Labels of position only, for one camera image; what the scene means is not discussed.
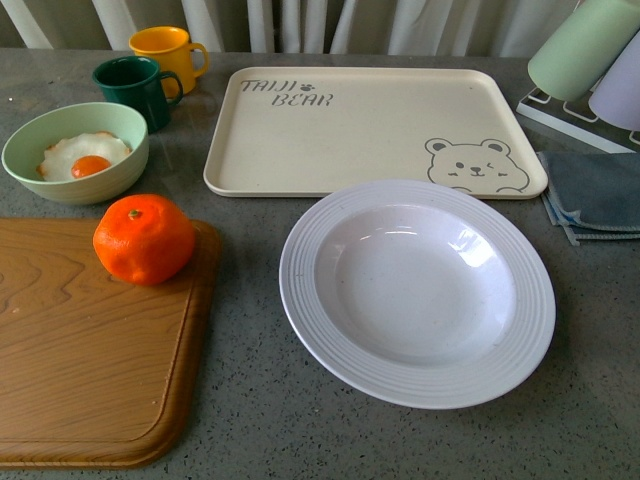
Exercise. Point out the white ridged deep plate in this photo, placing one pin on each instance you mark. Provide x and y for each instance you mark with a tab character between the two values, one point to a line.
417	294

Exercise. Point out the orange fruit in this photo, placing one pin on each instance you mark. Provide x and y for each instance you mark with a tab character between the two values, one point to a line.
144	239

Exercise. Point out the cream bear serving tray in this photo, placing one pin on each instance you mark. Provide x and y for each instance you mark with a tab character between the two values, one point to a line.
310	131

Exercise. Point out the white curtain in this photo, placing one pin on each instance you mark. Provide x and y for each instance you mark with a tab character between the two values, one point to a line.
422	28

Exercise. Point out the dark green mug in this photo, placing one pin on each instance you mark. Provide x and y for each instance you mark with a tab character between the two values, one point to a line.
140	83

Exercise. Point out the yellow mug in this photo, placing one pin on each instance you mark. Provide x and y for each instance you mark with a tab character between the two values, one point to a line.
173	49

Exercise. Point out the light green bowl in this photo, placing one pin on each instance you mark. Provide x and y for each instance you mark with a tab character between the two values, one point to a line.
25	150

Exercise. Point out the fake fried egg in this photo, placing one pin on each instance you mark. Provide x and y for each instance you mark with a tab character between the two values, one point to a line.
82	156

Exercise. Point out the wooden cutting board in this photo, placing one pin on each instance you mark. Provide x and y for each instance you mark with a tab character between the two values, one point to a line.
95	372

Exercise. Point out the folded grey cloth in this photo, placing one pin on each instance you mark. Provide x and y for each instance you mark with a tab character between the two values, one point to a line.
592	197

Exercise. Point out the white cup rack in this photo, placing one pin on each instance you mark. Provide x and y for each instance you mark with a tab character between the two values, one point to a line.
578	121

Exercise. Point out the light green cup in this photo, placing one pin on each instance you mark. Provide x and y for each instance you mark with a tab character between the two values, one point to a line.
582	49

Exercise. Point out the lilac cup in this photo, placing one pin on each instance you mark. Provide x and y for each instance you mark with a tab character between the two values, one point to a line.
616	98

